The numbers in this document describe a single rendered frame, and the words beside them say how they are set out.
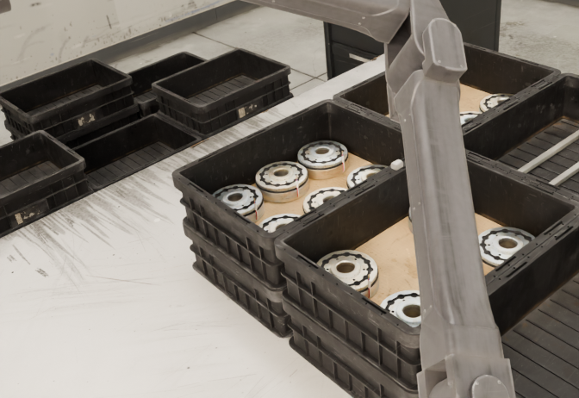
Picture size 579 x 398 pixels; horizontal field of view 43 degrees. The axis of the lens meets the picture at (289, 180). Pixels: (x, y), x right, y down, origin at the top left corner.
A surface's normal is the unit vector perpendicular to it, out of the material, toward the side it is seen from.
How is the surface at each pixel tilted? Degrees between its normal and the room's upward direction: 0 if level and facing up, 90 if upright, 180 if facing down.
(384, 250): 0
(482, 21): 90
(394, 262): 0
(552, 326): 0
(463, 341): 34
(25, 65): 90
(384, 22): 117
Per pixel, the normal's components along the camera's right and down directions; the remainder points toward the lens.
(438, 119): 0.26, -0.44
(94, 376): -0.10, -0.84
